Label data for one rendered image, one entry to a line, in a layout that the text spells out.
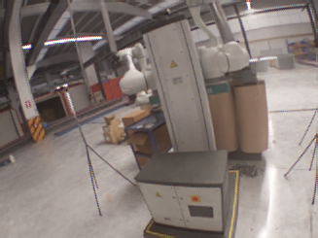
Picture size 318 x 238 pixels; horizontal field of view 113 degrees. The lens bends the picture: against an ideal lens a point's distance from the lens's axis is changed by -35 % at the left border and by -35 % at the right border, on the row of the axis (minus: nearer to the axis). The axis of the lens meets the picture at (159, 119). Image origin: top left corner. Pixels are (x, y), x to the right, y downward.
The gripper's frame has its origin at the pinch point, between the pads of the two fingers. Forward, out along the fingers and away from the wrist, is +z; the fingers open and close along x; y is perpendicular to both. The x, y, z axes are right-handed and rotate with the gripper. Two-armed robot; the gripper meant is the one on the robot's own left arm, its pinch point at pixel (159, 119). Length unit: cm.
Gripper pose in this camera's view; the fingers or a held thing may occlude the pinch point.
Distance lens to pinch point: 195.3
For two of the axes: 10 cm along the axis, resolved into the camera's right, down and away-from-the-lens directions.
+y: -6.0, 3.6, -7.1
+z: 2.6, 9.3, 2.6
